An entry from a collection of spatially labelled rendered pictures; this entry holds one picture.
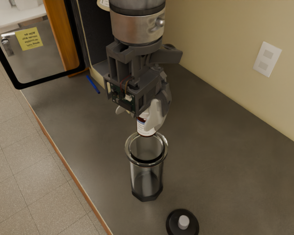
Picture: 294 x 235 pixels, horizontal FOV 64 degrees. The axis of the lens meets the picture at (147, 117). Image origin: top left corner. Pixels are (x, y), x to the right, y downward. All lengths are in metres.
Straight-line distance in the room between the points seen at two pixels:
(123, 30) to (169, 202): 0.56
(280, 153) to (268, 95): 0.22
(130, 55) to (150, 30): 0.04
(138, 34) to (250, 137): 0.72
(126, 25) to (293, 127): 0.83
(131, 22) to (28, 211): 1.73
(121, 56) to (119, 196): 0.53
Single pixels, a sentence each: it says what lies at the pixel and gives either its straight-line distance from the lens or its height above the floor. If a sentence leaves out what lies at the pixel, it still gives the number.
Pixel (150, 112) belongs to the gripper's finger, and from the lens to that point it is 0.43.
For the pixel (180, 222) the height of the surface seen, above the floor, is 1.01.
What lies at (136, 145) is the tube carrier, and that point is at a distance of 0.64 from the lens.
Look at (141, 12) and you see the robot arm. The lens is 0.31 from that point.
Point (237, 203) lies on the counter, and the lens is 0.81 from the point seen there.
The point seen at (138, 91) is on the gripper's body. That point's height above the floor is 1.41.
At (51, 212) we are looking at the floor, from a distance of 1.87.
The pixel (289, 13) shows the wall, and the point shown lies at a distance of 0.89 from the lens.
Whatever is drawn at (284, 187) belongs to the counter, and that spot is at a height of 0.94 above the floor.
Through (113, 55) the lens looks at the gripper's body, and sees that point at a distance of 0.34.
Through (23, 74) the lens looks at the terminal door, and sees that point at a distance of 1.09.
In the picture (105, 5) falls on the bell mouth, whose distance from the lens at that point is 0.83.
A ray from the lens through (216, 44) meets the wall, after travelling 1.07.
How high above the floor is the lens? 1.65
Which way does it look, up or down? 48 degrees down
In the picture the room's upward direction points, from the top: straight up
